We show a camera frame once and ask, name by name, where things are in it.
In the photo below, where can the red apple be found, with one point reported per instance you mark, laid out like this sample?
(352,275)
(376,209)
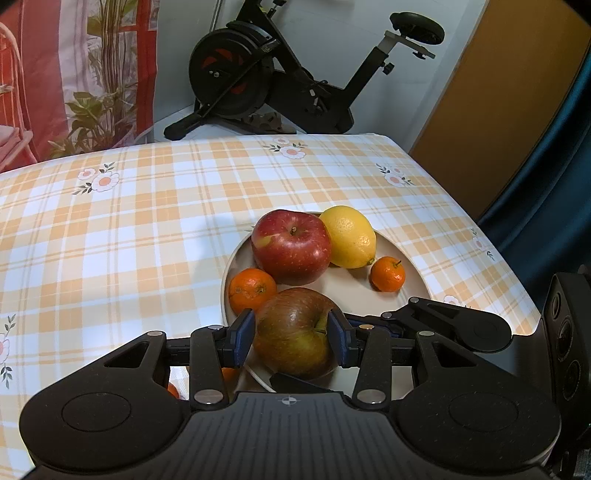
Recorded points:
(291,249)

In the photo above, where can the beige round plate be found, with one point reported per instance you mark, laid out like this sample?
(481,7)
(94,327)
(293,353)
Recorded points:
(351,281)

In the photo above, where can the reddish green apple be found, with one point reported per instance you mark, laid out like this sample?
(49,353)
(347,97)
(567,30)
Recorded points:
(291,332)

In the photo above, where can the black exercise bike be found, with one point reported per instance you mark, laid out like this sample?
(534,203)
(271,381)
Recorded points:
(231,64)

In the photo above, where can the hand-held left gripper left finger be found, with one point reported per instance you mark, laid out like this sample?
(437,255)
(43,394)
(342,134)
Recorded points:
(244,337)

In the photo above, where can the yellow lemon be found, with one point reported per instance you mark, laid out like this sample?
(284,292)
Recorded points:
(351,235)

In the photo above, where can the checked floral tablecloth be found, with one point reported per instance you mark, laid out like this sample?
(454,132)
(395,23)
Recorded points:
(138,230)

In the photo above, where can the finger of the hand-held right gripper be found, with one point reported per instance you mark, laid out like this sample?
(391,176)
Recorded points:
(461,325)

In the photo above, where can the printed plant wall cloth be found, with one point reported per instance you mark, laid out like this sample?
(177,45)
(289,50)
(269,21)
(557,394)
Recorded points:
(46,69)

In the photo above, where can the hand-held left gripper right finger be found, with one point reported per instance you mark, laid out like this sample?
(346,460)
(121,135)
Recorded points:
(334,339)

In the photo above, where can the mandarin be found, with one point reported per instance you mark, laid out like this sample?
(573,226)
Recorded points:
(251,290)
(228,374)
(388,274)
(173,390)

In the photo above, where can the brown patterned slipper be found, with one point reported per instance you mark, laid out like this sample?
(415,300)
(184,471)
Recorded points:
(265,121)

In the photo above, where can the dark blue curtain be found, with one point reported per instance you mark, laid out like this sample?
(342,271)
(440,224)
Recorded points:
(554,207)

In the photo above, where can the wooden door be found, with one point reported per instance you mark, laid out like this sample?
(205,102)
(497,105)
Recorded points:
(485,115)

